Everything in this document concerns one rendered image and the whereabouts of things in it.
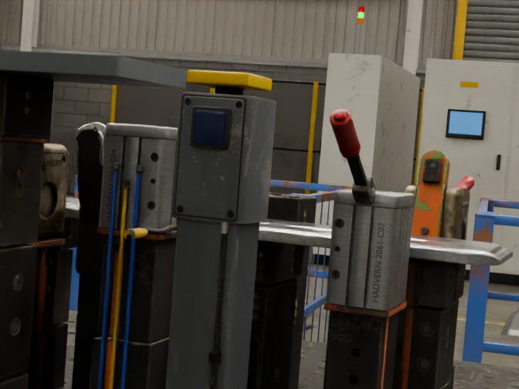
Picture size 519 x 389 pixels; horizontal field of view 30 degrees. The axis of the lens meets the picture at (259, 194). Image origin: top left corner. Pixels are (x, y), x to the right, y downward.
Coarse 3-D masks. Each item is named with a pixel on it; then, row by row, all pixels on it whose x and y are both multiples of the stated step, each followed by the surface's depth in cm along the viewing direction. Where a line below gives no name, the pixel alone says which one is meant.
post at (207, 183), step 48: (192, 96) 85; (240, 96) 83; (192, 144) 85; (240, 144) 83; (192, 192) 85; (240, 192) 84; (192, 240) 86; (240, 240) 85; (192, 288) 86; (240, 288) 86; (192, 336) 86; (240, 336) 87; (192, 384) 86; (240, 384) 89
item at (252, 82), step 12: (192, 72) 85; (204, 72) 85; (216, 72) 84; (228, 72) 84; (204, 84) 86; (216, 84) 85; (228, 84) 84; (240, 84) 84; (252, 84) 84; (264, 84) 87
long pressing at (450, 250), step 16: (272, 224) 122; (288, 224) 124; (304, 224) 126; (272, 240) 112; (288, 240) 111; (304, 240) 110; (320, 240) 110; (416, 240) 117; (432, 240) 116; (448, 240) 118; (464, 240) 120; (416, 256) 106; (432, 256) 105; (448, 256) 105; (464, 256) 104; (480, 256) 104; (496, 256) 106; (512, 256) 116
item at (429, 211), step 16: (432, 160) 128; (448, 160) 128; (432, 176) 127; (448, 176) 129; (416, 192) 128; (432, 192) 127; (416, 208) 127; (432, 208) 127; (416, 224) 127; (432, 224) 126
